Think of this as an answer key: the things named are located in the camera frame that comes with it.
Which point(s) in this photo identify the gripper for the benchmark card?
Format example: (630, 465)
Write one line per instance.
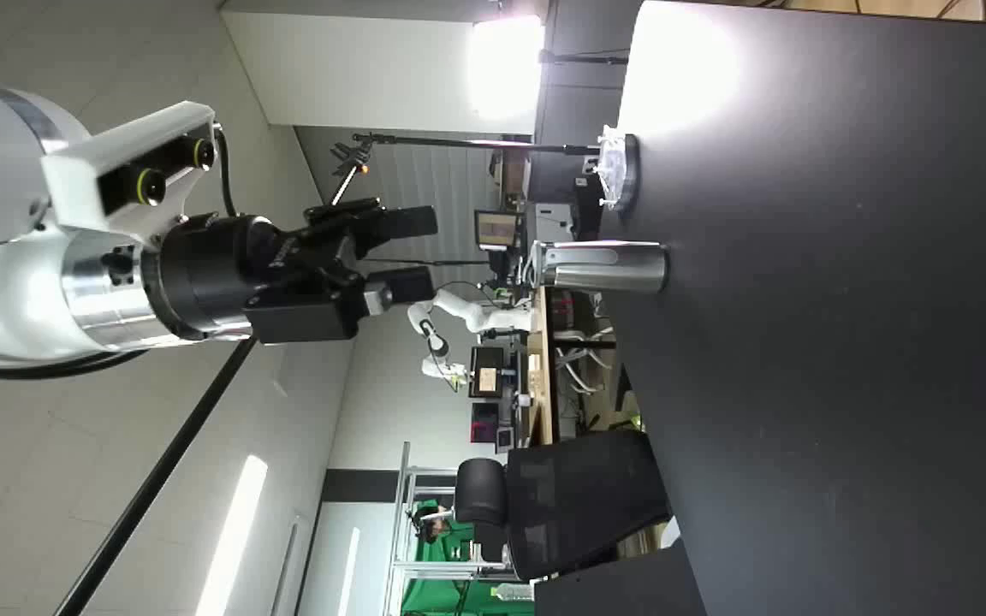
(210, 265)

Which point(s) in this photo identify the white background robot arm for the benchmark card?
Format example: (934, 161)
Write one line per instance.
(476, 316)

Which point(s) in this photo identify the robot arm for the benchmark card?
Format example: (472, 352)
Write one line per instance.
(5, 282)

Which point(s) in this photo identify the steel thermos flask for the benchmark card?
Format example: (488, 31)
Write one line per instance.
(604, 267)

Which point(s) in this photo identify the clear plastic lid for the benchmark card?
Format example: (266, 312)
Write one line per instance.
(617, 169)

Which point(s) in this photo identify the monitor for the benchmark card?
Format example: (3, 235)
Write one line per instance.
(486, 371)
(496, 229)

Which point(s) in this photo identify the wooden table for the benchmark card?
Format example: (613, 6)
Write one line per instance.
(542, 376)

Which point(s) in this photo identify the black office chair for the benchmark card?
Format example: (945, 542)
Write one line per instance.
(579, 500)

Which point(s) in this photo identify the green cloth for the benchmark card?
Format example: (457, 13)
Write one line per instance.
(442, 590)

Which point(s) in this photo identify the plastic bottle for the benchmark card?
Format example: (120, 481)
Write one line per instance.
(512, 591)

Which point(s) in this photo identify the aluminium frame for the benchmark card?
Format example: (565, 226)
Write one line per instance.
(399, 530)

